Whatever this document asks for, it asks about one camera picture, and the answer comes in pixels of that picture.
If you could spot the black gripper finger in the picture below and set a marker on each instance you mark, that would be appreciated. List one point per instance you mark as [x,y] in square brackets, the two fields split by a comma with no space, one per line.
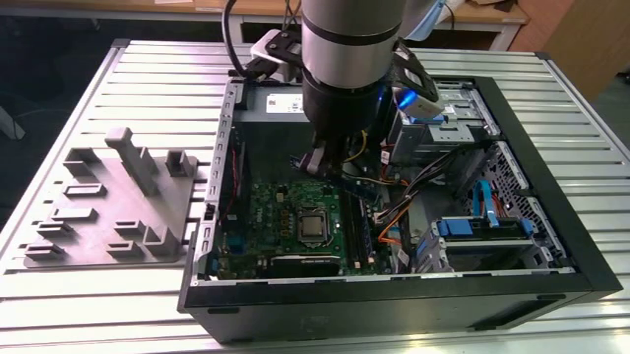
[316,160]
[341,158]

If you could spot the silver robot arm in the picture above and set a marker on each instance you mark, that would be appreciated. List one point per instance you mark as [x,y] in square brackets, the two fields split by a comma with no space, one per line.
[350,44]

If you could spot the black RAM slot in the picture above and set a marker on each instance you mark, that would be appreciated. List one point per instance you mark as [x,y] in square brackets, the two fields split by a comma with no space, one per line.
[360,228]

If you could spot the grey power supply unit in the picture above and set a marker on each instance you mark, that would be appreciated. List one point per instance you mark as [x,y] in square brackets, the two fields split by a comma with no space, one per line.
[275,147]

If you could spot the CPU socket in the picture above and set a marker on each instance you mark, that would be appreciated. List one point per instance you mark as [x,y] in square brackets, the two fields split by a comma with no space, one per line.
[311,211]

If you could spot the green motherboard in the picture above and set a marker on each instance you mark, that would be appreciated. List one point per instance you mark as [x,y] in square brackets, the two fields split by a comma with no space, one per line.
[271,206]

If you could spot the blue drive carrier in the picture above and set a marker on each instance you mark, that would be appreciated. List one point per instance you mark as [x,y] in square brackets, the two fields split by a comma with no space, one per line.
[423,119]

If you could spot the silver CPU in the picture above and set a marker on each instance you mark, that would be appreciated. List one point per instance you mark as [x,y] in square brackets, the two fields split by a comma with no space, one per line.
[311,225]

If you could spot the black case fan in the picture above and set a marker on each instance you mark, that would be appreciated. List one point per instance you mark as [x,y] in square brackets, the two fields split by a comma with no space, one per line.
[243,206]

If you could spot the grey metal drive cage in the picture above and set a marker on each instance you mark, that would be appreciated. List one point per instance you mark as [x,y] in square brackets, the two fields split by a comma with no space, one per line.
[443,144]

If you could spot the black graphics card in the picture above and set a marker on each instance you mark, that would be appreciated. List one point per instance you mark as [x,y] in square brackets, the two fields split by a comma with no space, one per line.
[304,265]

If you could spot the hard disk in blue carrier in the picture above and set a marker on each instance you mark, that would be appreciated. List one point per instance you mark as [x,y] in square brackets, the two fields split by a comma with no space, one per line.
[455,228]

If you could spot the grey metal disk bay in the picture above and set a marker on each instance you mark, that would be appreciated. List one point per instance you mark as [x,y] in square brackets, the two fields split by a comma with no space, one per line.
[438,254]

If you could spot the grey parts rack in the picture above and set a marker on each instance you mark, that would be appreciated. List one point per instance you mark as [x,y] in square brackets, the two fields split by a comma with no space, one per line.
[123,199]

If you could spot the black PC case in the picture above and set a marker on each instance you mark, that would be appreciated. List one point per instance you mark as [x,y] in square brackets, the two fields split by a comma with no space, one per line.
[394,306]

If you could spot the brown wooden cabinet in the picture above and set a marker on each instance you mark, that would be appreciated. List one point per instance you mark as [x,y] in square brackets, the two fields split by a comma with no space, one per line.
[590,44]

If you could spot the wooden desk white frame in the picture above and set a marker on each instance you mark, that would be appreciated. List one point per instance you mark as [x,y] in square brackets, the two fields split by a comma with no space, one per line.
[482,11]

